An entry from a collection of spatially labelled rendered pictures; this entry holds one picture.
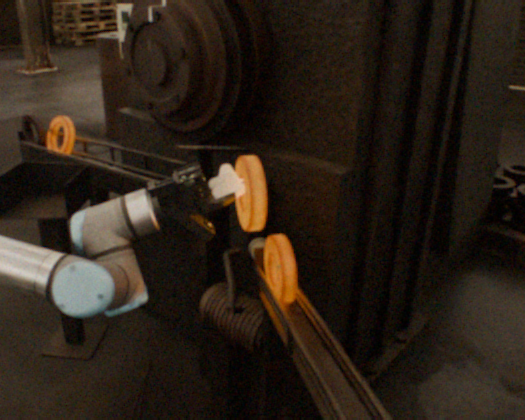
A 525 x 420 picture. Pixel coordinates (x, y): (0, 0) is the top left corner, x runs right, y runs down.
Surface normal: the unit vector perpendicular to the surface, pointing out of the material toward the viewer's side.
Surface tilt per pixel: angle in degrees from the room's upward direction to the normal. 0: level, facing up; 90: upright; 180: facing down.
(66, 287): 61
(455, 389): 1
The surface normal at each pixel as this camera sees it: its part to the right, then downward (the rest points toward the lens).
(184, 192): 0.17, 0.41
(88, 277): -0.07, -0.09
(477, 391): -0.01, -0.91
